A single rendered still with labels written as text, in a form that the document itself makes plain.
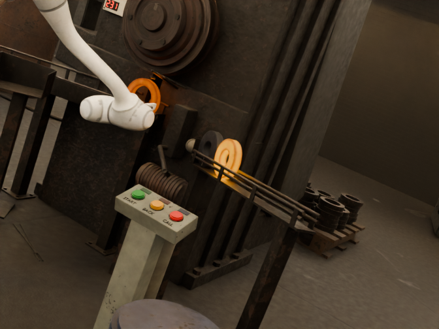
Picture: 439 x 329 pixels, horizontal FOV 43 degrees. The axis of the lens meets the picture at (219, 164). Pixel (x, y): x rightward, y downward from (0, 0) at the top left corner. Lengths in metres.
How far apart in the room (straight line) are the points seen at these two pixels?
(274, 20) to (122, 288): 1.33
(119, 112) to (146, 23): 0.56
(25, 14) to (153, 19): 2.91
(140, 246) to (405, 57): 7.01
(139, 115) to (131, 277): 0.63
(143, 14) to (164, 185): 0.76
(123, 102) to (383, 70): 6.63
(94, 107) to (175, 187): 0.47
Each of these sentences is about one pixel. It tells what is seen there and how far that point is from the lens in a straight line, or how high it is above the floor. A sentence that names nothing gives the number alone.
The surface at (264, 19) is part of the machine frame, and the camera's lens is 2.52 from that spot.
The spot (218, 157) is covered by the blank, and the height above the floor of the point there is 0.71.
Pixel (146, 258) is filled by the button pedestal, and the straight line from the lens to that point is 1.72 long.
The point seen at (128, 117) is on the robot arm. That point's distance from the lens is 2.09.
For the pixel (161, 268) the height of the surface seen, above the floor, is 0.36.
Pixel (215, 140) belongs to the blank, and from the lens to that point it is 2.21.
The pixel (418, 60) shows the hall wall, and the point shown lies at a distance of 8.38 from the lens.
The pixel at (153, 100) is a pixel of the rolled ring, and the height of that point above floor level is 0.77.
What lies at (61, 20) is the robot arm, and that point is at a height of 1.00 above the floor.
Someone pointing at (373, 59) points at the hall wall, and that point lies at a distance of 8.49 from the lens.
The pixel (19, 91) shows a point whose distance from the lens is 2.68.
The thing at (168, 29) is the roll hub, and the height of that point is 1.09.
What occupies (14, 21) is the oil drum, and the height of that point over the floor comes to 0.63.
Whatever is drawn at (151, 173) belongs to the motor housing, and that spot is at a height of 0.50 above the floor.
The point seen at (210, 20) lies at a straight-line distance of 2.47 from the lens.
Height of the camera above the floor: 1.14
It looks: 12 degrees down
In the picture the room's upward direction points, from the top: 21 degrees clockwise
